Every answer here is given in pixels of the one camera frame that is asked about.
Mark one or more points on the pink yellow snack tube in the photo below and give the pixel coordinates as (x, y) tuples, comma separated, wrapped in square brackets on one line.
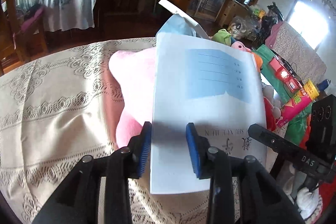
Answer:
[(307, 94)]

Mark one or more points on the cream lace tablecloth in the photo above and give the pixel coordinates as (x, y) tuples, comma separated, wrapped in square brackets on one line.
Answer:
[(53, 113)]

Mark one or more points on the orange plush toy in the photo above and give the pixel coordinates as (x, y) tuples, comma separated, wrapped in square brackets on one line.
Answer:
[(258, 60)]

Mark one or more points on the white gloved hand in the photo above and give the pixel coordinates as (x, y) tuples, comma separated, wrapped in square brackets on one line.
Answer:
[(309, 202)]

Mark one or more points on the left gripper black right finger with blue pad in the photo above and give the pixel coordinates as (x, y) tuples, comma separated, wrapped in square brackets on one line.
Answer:
[(241, 190)]

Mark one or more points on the dark wooden cabinet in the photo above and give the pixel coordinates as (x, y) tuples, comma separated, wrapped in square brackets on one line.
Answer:
[(105, 8)]

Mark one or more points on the pink plush pig toy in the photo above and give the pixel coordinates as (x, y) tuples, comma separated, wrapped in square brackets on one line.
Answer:
[(240, 46)]

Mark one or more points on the lace covered armchair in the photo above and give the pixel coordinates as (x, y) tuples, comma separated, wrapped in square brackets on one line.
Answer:
[(292, 47)]

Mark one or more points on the white blue exercise book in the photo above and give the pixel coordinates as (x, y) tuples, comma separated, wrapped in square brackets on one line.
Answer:
[(213, 86)]

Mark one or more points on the light blue plastic bag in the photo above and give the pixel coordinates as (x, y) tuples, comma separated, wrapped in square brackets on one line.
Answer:
[(177, 25)]

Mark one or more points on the peppa pig plush red dress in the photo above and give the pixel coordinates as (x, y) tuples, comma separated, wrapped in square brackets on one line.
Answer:
[(272, 113)]

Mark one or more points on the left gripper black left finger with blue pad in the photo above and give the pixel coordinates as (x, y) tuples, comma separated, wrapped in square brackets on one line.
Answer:
[(75, 200)]

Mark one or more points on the pink plush cushion green top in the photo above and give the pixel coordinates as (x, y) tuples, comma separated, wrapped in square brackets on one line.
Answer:
[(135, 73)]

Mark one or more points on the wooden chair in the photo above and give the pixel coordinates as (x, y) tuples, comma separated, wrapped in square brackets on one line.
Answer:
[(18, 31)]

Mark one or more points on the green plush toy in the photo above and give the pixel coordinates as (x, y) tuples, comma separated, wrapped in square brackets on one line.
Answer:
[(223, 37)]

